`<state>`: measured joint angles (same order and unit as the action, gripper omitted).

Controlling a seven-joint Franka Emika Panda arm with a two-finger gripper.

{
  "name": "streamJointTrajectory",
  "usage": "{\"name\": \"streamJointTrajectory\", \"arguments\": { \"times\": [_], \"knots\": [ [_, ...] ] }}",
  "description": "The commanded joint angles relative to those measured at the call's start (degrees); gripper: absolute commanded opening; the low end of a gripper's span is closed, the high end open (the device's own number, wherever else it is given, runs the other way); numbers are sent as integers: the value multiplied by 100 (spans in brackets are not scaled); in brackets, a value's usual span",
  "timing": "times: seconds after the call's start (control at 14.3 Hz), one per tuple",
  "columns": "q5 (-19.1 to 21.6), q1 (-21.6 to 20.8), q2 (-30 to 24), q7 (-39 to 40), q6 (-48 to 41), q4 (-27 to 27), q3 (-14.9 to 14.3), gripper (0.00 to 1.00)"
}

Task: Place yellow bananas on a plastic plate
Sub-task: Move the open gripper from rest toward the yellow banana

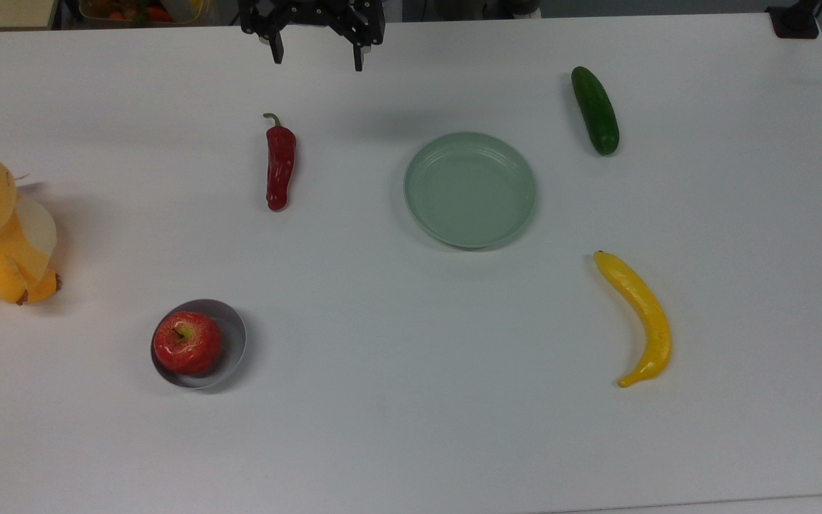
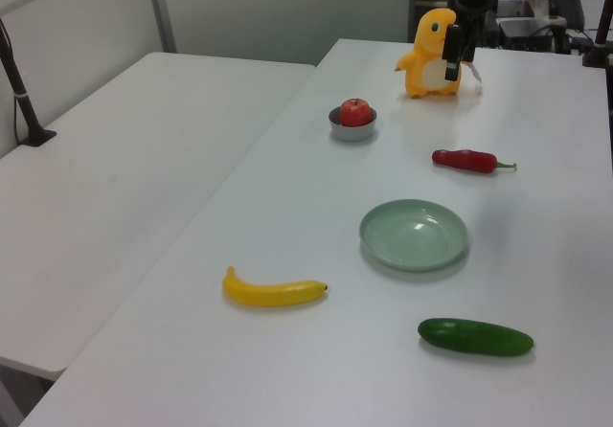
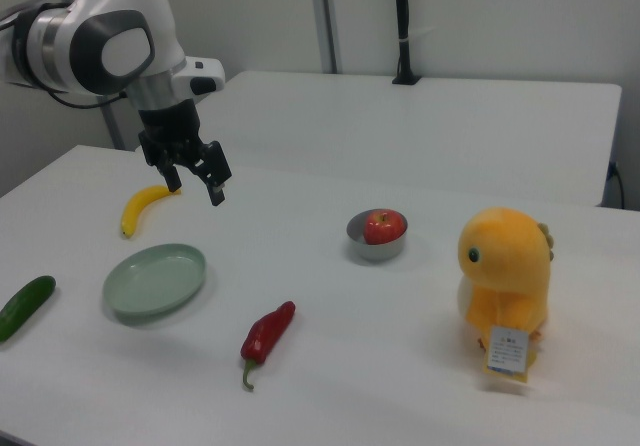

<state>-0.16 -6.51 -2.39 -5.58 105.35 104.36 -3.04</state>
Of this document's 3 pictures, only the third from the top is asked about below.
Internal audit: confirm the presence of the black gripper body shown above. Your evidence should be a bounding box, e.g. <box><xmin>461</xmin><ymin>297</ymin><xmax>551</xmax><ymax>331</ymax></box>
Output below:
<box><xmin>137</xmin><ymin>96</ymin><xmax>211</xmax><ymax>175</ymax></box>

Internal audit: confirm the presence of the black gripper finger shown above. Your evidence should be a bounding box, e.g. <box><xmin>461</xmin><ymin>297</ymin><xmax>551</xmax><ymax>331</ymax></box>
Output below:
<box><xmin>160</xmin><ymin>158</ymin><xmax>183</xmax><ymax>194</ymax></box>
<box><xmin>191</xmin><ymin>140</ymin><xmax>234</xmax><ymax>208</ymax></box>

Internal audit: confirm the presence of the yellow banana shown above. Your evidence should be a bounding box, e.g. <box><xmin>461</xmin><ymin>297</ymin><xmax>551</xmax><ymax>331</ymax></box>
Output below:
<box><xmin>119</xmin><ymin>184</ymin><xmax>183</xmax><ymax>240</ymax></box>

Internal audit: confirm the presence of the light green plastic plate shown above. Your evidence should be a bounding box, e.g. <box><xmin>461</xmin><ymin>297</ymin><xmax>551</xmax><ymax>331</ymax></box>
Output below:
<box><xmin>102</xmin><ymin>243</ymin><xmax>208</xmax><ymax>317</ymax></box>

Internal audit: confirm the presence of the red chili pepper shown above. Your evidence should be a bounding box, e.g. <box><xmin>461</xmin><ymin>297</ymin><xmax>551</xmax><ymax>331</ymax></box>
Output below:
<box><xmin>240</xmin><ymin>300</ymin><xmax>297</xmax><ymax>392</ymax></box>

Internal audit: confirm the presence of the red apple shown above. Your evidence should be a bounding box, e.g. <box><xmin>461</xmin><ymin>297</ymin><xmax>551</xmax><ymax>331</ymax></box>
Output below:
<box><xmin>362</xmin><ymin>208</ymin><xmax>406</xmax><ymax>246</ymax></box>

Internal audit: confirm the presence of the grey metal bowl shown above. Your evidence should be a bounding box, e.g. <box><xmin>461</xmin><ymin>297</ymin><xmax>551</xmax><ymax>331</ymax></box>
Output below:
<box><xmin>346</xmin><ymin>209</ymin><xmax>409</xmax><ymax>261</ymax></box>

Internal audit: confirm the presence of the green cucumber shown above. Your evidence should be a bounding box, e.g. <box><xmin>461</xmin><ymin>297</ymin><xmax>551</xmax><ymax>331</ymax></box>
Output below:
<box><xmin>0</xmin><ymin>275</ymin><xmax>57</xmax><ymax>343</ymax></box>

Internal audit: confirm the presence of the black pole stand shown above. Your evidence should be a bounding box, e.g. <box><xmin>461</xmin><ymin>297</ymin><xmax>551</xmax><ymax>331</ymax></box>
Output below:
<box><xmin>391</xmin><ymin>0</ymin><xmax>422</xmax><ymax>86</ymax></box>

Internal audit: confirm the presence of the yellow plush bird toy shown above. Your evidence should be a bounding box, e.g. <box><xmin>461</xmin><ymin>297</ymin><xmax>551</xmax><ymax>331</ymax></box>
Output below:
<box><xmin>456</xmin><ymin>206</ymin><xmax>557</xmax><ymax>355</ymax></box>

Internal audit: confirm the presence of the paper hang tag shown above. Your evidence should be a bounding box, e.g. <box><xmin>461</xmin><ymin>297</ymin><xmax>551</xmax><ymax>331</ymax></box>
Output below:
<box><xmin>480</xmin><ymin>324</ymin><xmax>539</xmax><ymax>385</ymax></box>

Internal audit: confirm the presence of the black cable at table edge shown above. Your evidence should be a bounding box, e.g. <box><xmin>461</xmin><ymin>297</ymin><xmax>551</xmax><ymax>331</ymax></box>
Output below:
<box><xmin>607</xmin><ymin>163</ymin><xmax>627</xmax><ymax>211</ymax></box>

